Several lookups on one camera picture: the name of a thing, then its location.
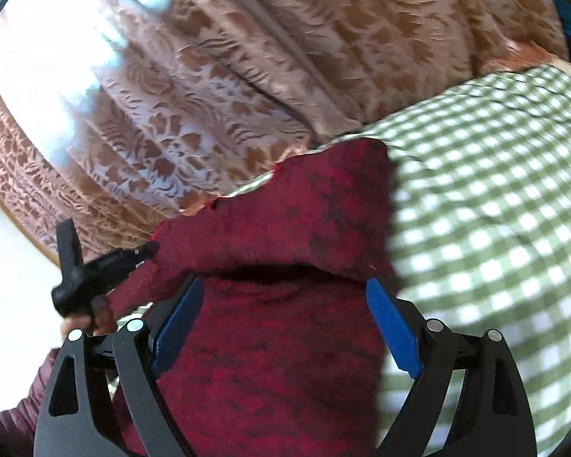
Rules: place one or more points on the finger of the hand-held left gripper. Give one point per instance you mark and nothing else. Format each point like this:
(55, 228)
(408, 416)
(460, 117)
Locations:
(121, 262)

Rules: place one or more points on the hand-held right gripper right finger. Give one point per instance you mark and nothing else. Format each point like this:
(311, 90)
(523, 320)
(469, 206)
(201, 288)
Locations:
(392, 328)

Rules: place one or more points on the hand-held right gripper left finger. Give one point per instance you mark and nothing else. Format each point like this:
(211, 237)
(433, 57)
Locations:
(178, 323)

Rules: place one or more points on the red black patterned garment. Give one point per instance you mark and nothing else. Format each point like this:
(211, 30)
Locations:
(276, 228)

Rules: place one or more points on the person's left forearm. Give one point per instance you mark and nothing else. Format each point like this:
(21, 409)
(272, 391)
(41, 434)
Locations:
(24, 404)

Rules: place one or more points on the person's left hand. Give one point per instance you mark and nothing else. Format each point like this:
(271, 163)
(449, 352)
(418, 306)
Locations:
(103, 316)

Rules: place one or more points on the green checked bedsheet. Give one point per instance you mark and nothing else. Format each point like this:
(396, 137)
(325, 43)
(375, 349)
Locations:
(480, 200)

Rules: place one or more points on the brown floral curtain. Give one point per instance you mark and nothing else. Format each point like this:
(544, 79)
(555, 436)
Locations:
(314, 33)

